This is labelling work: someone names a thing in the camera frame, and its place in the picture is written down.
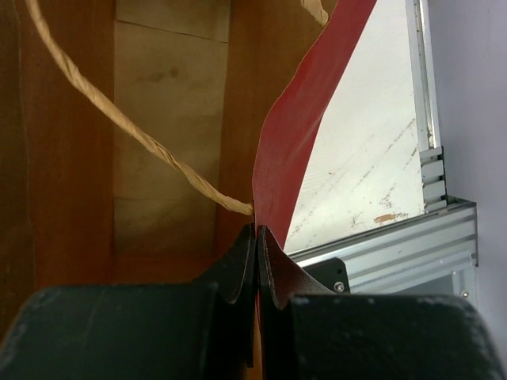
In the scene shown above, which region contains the red paper bag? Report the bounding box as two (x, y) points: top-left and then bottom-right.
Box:
(0, 0), (376, 380)

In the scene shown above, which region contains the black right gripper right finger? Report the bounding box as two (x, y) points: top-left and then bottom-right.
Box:
(257, 226), (506, 379)

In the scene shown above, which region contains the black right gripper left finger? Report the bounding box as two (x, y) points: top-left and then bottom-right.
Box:
(1, 225), (256, 379)

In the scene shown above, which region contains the aluminium table frame rail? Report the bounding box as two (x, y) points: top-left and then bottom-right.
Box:
(284, 1), (478, 302)

